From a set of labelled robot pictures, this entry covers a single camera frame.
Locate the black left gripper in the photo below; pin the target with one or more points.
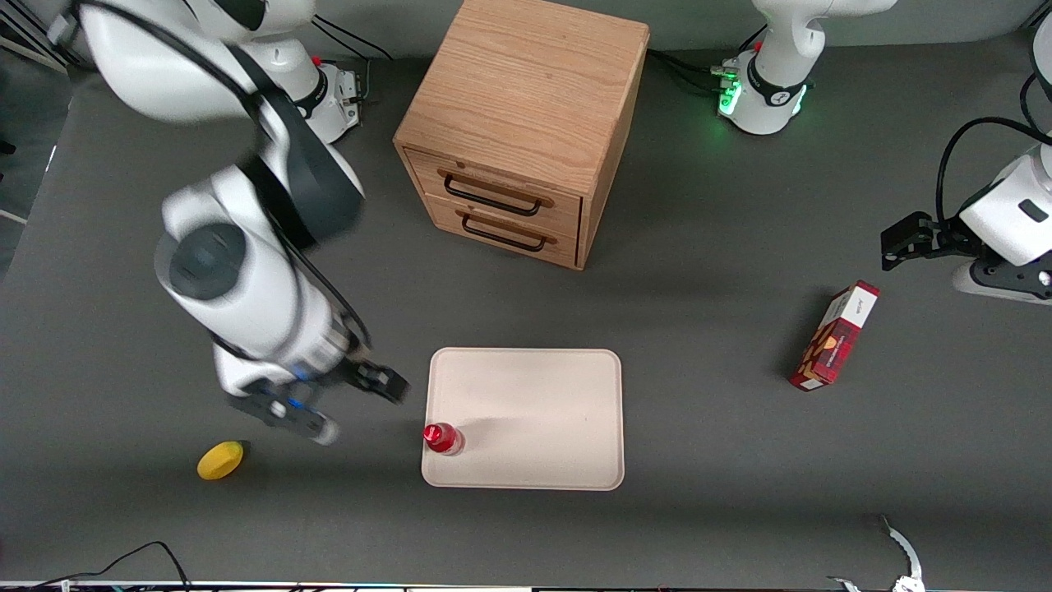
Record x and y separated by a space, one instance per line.
942 233

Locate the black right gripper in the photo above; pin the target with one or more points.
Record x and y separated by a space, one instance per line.
362 372

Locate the red coke bottle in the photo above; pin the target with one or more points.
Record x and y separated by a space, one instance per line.
442 439

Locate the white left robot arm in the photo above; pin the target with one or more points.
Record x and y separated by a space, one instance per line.
781 49

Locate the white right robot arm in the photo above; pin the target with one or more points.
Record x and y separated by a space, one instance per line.
246 279

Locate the beige rectangular tray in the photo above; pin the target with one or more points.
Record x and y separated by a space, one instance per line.
534 411

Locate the red white snack box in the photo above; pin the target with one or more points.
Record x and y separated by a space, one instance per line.
834 337

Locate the yellow toy lemon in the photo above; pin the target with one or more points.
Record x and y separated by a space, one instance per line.
219 461

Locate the wooden drawer front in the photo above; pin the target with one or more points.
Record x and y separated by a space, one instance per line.
509 238
493 185

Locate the white curved clamp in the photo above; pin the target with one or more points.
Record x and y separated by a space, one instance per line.
904 551

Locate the wooden drawer cabinet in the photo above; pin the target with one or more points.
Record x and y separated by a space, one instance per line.
526 90

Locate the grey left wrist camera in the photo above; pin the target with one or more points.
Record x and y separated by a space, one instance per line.
998 284

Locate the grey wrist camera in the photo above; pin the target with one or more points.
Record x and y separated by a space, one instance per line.
998 284
288 415

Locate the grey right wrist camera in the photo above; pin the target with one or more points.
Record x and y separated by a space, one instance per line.
288 415

